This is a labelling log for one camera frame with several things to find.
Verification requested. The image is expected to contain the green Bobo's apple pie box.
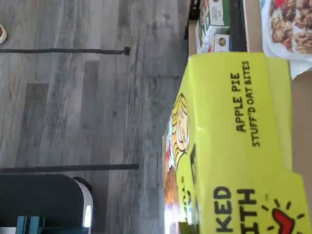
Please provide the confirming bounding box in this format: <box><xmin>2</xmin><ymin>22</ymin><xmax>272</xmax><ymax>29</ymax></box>
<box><xmin>162</xmin><ymin>53</ymin><xmax>310</xmax><ymax>234</ymax></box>

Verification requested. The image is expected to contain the green oatmeal box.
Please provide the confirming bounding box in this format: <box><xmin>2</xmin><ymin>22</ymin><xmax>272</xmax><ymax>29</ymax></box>
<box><xmin>197</xmin><ymin>0</ymin><xmax>232</xmax><ymax>26</ymax></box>

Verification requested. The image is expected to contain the black metal shelf rack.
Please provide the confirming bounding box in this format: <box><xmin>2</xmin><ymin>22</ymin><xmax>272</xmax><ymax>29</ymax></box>
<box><xmin>184</xmin><ymin>0</ymin><xmax>248</xmax><ymax>53</ymax></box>

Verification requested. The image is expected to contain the dark table top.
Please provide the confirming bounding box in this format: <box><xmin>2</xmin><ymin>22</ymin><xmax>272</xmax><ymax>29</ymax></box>
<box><xmin>0</xmin><ymin>173</ymin><xmax>86</xmax><ymax>231</ymax></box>

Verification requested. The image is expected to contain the white cartons group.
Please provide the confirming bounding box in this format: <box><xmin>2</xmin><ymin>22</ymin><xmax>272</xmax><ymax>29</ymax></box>
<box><xmin>189</xmin><ymin>20</ymin><xmax>199</xmax><ymax>55</ymax></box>

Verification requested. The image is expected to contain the black stand leg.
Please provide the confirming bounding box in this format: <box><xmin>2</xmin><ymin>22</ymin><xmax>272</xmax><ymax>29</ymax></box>
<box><xmin>0</xmin><ymin>164</ymin><xmax>140</xmax><ymax>175</ymax></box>
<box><xmin>0</xmin><ymin>46</ymin><xmax>131</xmax><ymax>56</ymax></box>

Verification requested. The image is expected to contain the red label granola bag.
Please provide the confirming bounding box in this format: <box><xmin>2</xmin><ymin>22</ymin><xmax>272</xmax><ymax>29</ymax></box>
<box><xmin>260</xmin><ymin>0</ymin><xmax>312</xmax><ymax>80</ymax></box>

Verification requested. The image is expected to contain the white and red object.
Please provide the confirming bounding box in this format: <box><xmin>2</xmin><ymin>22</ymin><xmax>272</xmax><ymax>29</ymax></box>
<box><xmin>0</xmin><ymin>24</ymin><xmax>9</xmax><ymax>45</ymax></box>

